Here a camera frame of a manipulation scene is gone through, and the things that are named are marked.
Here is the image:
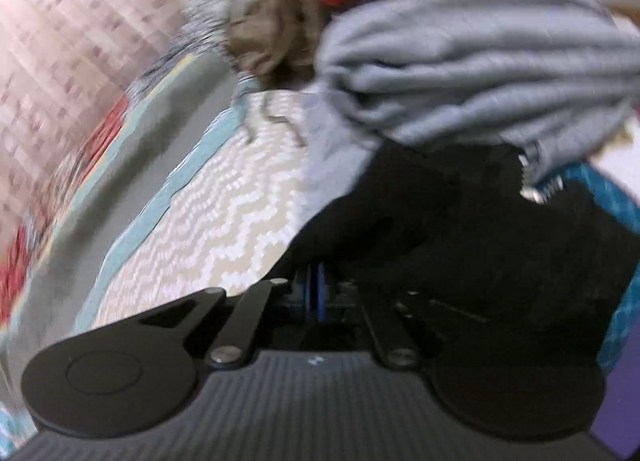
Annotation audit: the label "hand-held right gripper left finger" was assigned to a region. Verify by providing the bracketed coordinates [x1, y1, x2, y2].
[137, 266, 322, 368]

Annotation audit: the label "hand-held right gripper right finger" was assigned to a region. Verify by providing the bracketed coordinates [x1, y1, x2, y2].
[320, 266, 451, 369]

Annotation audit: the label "black pants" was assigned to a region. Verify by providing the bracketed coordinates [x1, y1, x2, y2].
[277, 138, 640, 367]

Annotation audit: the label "teal zigzag printed bedsheet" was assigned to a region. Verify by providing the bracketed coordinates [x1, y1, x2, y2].
[0, 51, 640, 447]

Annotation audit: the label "red patterned quilt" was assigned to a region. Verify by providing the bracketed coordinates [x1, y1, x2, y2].
[0, 91, 131, 322]

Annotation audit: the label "grey garment with zipper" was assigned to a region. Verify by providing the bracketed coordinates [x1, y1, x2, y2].
[302, 0, 640, 226]

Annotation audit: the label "olive cloth with strings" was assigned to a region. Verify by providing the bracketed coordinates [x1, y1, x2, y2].
[222, 0, 351, 146]

